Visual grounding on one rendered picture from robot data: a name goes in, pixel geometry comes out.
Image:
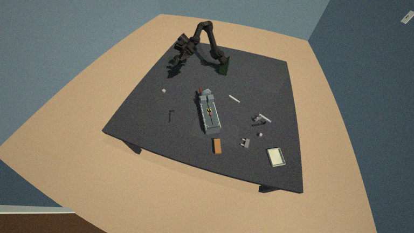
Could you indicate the tan rectangular block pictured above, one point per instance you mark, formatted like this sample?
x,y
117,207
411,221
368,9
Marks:
x,y
217,146

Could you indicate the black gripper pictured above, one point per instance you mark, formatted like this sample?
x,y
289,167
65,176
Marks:
x,y
187,52

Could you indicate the cream open tray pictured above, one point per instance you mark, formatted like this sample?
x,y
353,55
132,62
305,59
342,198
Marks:
x,y
276,157

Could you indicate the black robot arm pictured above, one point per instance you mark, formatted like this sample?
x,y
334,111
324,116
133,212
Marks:
x,y
193,41

